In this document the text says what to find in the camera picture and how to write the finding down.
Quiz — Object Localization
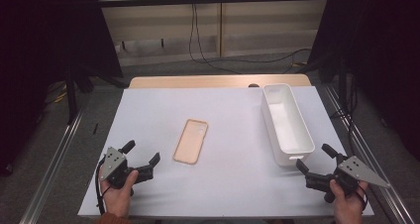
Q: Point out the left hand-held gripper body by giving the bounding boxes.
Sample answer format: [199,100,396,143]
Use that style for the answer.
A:
[100,147,155,189]

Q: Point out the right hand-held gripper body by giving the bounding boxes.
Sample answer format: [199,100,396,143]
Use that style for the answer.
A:
[305,155,391,204]

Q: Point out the peach phone case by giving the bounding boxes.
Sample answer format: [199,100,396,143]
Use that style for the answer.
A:
[172,118,209,166]

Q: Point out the white plastic storage box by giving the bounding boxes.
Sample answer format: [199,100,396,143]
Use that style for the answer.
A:
[261,83,316,168]

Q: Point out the person's right hand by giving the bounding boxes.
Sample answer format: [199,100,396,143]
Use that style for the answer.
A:
[330,179,368,224]

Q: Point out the person's left hand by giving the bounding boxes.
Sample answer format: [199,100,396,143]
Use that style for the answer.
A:
[98,169,140,217]

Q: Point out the white table mat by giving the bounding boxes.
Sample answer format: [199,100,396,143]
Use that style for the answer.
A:
[77,85,374,218]

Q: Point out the black metal stand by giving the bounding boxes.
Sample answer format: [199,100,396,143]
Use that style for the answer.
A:
[64,64,131,125]

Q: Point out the black curtain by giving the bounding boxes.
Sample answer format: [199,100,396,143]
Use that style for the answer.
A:
[307,0,420,161]
[0,0,124,176]

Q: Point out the black horizontal bar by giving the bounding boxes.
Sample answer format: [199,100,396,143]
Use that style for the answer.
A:
[98,0,331,9]

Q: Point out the aluminium floor rail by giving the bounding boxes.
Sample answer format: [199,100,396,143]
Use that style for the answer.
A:
[324,84,414,224]
[19,107,84,224]

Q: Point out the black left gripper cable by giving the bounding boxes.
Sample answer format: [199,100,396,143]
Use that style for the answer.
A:
[94,158,112,216]

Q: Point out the black cable bundle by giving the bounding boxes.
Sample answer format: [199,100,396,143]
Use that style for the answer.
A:
[330,74,360,156]

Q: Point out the yellow cable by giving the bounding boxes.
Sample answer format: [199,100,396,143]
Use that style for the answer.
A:
[53,90,67,104]

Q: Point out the black hanging cable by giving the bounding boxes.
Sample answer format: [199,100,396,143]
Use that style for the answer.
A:
[192,3,313,65]
[188,3,244,75]

